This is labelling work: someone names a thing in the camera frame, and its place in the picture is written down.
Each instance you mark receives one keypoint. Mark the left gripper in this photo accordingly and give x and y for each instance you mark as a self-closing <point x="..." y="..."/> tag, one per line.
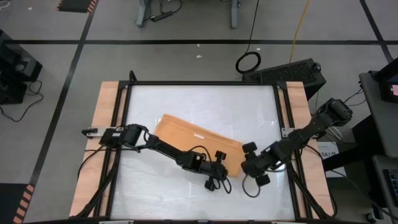
<point x="216" y="172"/>

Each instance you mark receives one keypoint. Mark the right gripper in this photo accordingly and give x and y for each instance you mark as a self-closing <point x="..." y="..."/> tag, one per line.
<point x="256" y="163"/>

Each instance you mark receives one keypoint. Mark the orange waffle-weave towel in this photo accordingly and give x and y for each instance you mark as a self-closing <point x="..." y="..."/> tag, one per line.
<point x="186" y="137"/>

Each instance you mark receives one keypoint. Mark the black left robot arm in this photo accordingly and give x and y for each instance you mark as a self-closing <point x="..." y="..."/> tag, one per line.
<point x="168" y="151"/>

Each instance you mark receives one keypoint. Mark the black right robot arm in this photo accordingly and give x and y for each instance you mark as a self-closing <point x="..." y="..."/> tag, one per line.
<point x="311" y="127"/>

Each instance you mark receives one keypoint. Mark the white paper sign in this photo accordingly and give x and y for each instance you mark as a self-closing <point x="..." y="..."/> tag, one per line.
<point x="323" y="146"/>

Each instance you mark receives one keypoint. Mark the black perforated computer tower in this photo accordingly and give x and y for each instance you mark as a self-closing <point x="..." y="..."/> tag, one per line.
<point x="286" y="73"/>

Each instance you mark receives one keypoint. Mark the black side desk base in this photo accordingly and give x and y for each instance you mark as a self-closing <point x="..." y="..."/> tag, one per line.
<point x="367" y="137"/>

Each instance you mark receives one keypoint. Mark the low grey side desk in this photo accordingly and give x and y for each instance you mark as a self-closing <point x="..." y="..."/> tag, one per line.
<point x="379" y="186"/>

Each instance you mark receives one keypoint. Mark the black caster wheel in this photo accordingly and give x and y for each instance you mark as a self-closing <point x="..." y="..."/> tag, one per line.
<point x="370" y="217"/>

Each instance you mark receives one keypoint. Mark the grey desk leg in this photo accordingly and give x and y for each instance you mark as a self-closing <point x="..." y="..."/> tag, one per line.
<point x="234" y="15"/>
<point x="141" y="15"/>

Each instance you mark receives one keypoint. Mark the black monitor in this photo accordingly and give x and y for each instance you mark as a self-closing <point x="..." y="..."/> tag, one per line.
<point x="384" y="77"/>

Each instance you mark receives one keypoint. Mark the black power strip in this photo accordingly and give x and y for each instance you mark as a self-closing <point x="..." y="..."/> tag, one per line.
<point x="161" y="16"/>

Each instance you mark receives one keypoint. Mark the large black orange-striped floor mat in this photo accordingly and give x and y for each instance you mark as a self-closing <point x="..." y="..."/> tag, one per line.
<point x="9" y="202"/>

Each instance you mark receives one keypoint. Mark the small black orange-striped floor mat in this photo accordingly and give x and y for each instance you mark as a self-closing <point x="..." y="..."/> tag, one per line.
<point x="76" y="4"/>

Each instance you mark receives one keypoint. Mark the black equipment stack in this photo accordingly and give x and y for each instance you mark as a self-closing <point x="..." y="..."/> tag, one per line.
<point x="12" y="62"/>

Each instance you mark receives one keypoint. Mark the black aluminium table frame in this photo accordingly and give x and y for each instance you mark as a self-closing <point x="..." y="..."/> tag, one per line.
<point x="202" y="83"/>

